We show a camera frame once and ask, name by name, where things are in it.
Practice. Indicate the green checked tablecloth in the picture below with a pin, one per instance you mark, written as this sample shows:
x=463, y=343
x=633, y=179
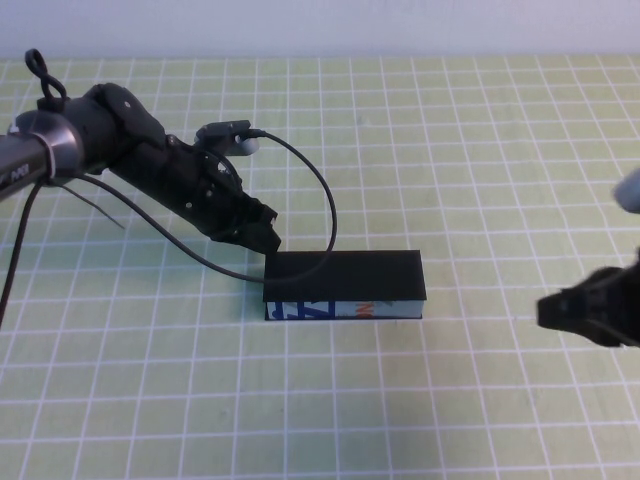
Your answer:
x=350, y=400

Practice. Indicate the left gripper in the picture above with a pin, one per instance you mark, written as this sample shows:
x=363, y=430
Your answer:
x=200, y=190

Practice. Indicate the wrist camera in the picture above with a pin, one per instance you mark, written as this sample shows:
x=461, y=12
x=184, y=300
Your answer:
x=630, y=192
x=220, y=130

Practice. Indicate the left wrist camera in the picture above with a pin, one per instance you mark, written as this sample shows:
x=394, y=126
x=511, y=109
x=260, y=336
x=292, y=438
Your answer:
x=220, y=130

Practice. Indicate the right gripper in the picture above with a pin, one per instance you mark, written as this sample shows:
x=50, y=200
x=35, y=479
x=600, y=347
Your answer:
x=625, y=300

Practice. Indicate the black printed glasses case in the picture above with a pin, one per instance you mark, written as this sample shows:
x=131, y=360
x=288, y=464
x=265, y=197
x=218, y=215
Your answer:
x=350, y=275

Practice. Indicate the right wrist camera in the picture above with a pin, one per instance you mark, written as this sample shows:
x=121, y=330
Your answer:
x=630, y=192

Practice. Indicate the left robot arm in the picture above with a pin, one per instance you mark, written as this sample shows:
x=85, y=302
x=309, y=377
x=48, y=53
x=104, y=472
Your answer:
x=75, y=130

